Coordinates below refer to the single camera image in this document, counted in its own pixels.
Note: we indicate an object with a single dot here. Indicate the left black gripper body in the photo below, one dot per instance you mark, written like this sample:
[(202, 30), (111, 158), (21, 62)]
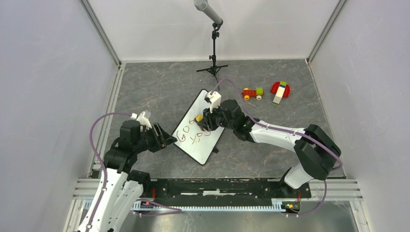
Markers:
[(148, 140)]

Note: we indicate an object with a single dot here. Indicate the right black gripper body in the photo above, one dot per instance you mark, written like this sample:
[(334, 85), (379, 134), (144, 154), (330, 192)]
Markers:
[(218, 120)]

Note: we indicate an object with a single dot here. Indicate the yellow bone-shaped eraser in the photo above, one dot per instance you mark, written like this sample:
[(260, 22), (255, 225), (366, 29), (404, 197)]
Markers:
[(198, 118)]

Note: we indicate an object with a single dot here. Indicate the white whiteboard with red writing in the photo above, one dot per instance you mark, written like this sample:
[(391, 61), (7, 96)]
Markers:
[(196, 143)]

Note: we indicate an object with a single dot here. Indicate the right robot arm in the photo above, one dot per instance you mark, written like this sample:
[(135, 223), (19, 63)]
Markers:
[(316, 151)]

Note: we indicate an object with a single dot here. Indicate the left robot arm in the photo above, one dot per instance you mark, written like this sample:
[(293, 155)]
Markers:
[(120, 186)]

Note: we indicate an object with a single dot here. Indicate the red toy block car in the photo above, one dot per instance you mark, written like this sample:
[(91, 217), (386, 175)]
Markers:
[(252, 93)]

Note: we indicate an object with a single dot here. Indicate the black microphone tripod stand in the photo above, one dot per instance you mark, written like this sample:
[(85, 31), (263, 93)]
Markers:
[(214, 68)]

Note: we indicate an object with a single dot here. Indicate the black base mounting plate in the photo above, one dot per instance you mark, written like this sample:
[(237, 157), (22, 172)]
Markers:
[(222, 191)]

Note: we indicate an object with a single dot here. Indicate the red white toy block figure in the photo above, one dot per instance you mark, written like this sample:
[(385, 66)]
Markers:
[(281, 90)]

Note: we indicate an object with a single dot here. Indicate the grey microphone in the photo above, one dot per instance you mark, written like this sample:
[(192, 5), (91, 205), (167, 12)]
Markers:
[(204, 7)]

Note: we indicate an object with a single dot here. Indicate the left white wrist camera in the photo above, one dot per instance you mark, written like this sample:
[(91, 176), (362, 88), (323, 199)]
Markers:
[(143, 119)]

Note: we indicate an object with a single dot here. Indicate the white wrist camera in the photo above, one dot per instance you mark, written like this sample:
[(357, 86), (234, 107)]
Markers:
[(214, 99), (143, 119)]

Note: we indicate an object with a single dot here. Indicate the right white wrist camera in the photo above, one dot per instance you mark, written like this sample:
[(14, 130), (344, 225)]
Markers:
[(214, 99)]

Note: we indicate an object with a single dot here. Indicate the aluminium frame rail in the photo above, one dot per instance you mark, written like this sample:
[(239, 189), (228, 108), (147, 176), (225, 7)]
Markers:
[(336, 190)]

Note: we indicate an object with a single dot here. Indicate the left corner aluminium post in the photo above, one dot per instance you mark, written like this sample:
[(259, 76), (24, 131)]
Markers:
[(100, 31)]

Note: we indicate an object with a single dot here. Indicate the corner aluminium post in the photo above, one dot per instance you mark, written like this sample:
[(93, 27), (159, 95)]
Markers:
[(100, 31), (326, 30)]

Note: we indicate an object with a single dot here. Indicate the right corner aluminium post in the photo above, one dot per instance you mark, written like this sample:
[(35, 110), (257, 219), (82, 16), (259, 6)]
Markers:
[(326, 30)]

